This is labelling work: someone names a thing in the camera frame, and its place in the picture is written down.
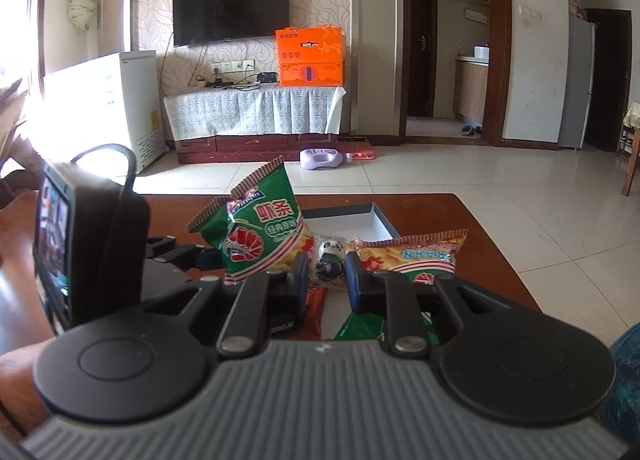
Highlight pink slippers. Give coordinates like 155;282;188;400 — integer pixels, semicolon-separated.
337;137;376;161

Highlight orange gift box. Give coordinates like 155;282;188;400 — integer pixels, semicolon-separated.
278;60;346;88
275;26;345;64

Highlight dark wooden door frame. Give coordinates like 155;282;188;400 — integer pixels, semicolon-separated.
399;0;513;147

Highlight wooden chair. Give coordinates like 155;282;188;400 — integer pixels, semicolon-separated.
620;100;640;197

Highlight dark wooden door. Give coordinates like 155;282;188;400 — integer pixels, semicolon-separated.
585;9;633;152
407;0;438;118

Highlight pile of cardboard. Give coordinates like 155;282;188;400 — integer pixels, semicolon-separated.
0;78;31;181

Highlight black wall television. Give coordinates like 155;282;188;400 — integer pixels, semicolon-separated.
172;0;291;48

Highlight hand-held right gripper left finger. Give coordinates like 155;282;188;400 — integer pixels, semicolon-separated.
116;254;310;359

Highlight wooden kitchen cabinet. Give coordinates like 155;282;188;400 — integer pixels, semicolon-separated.
453;56;488;125

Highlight orange snack packet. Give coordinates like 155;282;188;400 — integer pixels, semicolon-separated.
302;285;329;339

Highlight grey box with white inside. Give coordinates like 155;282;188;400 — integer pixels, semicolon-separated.
299;202;402;247

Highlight grey refrigerator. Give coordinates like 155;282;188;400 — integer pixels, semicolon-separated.
557;15;598;150

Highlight panda wrapper candy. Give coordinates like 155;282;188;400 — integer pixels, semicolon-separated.
314;235;348;287

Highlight green prawn cracker bag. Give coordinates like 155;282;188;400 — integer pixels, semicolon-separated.
186;156;314;287
334;229;469;346

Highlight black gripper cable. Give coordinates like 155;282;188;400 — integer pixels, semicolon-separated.
69;143;139;251

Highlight white chest freezer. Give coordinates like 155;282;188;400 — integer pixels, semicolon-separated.
44;51;167;173

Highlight pale patterned tablecloth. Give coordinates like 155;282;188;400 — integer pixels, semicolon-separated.
163;85;347;141

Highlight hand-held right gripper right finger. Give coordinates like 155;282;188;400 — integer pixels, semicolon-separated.
345;251;538;358

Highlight person's teal clothing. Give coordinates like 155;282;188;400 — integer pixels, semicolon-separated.
597;325;640;441

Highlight dark wooden television cabinet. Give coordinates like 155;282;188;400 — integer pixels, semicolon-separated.
175;133;341;164

